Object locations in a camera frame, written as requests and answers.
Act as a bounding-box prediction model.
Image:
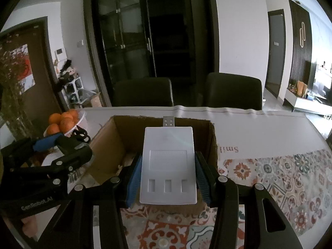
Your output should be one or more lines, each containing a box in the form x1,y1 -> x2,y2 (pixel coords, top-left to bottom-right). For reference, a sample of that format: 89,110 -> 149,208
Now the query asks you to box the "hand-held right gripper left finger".
67,154 -> 143,249

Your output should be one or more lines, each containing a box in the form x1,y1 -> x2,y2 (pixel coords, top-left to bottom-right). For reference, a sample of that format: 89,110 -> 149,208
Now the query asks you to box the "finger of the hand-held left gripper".
1,133 -> 65,172
50,136 -> 93,173

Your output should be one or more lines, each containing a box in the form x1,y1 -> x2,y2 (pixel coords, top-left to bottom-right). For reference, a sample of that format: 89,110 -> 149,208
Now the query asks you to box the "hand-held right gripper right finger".
195,151 -> 304,249

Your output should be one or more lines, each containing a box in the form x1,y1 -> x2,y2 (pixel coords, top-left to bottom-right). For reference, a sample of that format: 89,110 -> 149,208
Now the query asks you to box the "black looped clip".
71,125 -> 91,144

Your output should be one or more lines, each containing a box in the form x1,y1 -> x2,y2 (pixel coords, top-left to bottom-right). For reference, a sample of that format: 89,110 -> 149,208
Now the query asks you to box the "cardboard box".
87,92 -> 103,107
87,115 -> 220,216

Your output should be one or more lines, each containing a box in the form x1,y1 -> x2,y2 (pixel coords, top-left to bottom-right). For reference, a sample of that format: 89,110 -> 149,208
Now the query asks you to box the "white USB device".
139,115 -> 198,205

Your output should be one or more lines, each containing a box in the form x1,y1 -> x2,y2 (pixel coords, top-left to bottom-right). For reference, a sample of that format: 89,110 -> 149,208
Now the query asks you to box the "orange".
65,109 -> 79,122
46,123 -> 61,136
49,113 -> 63,125
59,117 -> 75,133

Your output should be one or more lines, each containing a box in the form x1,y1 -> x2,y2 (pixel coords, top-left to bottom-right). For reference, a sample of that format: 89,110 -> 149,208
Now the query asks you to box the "white fruit basket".
43,110 -> 87,138

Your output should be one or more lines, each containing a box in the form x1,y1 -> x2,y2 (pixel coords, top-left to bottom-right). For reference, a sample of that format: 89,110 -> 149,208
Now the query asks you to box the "brown wooden door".
0,16 -> 64,135

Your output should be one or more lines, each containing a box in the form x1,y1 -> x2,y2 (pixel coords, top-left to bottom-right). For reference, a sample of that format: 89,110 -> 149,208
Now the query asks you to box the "white shoe rack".
63,79 -> 84,105

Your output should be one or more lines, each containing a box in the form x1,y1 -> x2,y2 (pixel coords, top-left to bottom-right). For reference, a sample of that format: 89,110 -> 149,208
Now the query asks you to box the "cardboard box on floor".
87,92 -> 103,107

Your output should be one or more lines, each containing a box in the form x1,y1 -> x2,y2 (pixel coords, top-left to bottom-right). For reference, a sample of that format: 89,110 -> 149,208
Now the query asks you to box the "dried flower bouquet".
0,32 -> 35,141

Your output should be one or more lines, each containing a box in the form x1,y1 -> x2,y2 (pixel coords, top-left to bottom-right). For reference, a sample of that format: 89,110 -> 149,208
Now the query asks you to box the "patterned tablecloth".
93,148 -> 332,249

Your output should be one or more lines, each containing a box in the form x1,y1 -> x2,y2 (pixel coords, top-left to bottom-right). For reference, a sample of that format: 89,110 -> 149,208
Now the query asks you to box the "white printed sheet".
84,105 -> 326,162

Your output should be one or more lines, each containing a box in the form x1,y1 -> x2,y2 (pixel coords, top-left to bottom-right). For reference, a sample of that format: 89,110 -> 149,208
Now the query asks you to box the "red door poster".
10,44 -> 36,87

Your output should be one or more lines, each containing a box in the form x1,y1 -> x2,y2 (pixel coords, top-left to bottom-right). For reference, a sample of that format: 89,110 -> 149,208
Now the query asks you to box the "dark dining chair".
113,77 -> 174,107
205,72 -> 263,110

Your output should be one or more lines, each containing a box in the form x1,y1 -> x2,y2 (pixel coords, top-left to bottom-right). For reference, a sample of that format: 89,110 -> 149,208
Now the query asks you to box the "white TV cabinet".
284,88 -> 332,115

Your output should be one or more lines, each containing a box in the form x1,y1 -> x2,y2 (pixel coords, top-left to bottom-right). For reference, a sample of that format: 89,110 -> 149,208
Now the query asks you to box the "dark hallway door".
265,9 -> 286,100

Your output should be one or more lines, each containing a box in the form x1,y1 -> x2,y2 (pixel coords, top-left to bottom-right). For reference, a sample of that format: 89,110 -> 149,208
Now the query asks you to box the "dark glass sliding door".
83,0 -> 220,107

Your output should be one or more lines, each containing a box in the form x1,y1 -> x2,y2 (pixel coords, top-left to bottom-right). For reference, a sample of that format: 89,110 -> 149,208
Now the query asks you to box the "television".
309,61 -> 332,97

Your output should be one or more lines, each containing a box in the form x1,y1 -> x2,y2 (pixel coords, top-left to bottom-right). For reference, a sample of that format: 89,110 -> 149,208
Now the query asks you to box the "dark slatted wall panel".
288,0 -> 313,89

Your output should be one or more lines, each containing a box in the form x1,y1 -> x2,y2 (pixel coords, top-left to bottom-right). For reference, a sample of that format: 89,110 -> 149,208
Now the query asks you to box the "gold wall ornament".
299,22 -> 306,48

